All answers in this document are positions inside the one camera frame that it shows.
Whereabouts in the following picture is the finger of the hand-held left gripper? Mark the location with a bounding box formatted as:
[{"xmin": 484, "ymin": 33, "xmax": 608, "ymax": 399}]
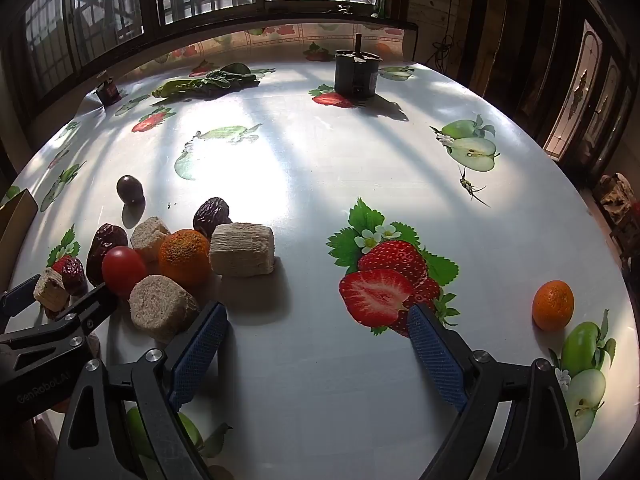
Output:
[
  {"xmin": 0, "ymin": 274, "xmax": 42, "ymax": 328},
  {"xmin": 0, "ymin": 282, "xmax": 122, "ymax": 361}
]

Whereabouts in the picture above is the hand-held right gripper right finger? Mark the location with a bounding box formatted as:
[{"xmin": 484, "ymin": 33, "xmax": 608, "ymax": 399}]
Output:
[{"xmin": 406, "ymin": 302, "xmax": 581, "ymax": 480}]

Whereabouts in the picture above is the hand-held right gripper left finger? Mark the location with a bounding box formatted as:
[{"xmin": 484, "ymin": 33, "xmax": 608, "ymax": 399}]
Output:
[{"xmin": 52, "ymin": 301, "xmax": 231, "ymax": 480}]

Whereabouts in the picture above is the red cherry tomato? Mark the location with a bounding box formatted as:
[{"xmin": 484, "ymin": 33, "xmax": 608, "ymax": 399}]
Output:
[{"xmin": 101, "ymin": 246, "xmax": 148, "ymax": 297}]

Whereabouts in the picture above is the shallow cardboard box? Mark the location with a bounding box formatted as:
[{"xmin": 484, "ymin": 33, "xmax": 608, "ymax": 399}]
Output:
[{"xmin": 0, "ymin": 192, "xmax": 40, "ymax": 281}]

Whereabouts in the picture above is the orange mandarin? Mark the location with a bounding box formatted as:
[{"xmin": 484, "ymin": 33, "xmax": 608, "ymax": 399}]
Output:
[
  {"xmin": 158, "ymin": 229, "xmax": 211, "ymax": 288},
  {"xmin": 531, "ymin": 280, "xmax": 574, "ymax": 332}
]

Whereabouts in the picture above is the long beige cake roll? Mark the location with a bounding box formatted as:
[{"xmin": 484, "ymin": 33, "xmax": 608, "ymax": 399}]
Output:
[{"xmin": 209, "ymin": 222, "xmax": 277, "ymax": 277}]

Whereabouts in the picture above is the dried red date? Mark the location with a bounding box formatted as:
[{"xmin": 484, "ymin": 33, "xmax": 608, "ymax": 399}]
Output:
[
  {"xmin": 193, "ymin": 197, "xmax": 233, "ymax": 240},
  {"xmin": 86, "ymin": 223, "xmax": 129, "ymax": 286},
  {"xmin": 61, "ymin": 256, "xmax": 89, "ymax": 297}
]

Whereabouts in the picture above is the dark purple passion fruit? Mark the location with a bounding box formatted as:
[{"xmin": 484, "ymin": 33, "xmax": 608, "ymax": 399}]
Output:
[{"xmin": 116, "ymin": 175, "xmax": 145, "ymax": 205}]

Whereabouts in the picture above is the fruit print tablecloth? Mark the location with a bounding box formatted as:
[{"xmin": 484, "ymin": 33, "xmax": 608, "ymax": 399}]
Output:
[{"xmin": 0, "ymin": 22, "xmax": 633, "ymax": 480}]

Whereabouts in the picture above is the green leafy vegetable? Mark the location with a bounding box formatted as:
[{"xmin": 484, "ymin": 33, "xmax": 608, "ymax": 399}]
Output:
[{"xmin": 151, "ymin": 62, "xmax": 262, "ymax": 99}]

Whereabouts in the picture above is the dark framed window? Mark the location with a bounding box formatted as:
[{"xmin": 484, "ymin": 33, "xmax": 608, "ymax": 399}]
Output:
[{"xmin": 20, "ymin": 0, "xmax": 416, "ymax": 111}]

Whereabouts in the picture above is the wooden glass panel door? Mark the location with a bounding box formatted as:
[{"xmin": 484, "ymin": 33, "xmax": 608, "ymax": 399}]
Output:
[{"xmin": 542, "ymin": 0, "xmax": 636, "ymax": 171}]

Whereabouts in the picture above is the black wall cable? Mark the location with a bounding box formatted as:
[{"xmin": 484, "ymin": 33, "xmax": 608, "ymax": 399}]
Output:
[{"xmin": 432, "ymin": 0, "xmax": 458, "ymax": 68}]

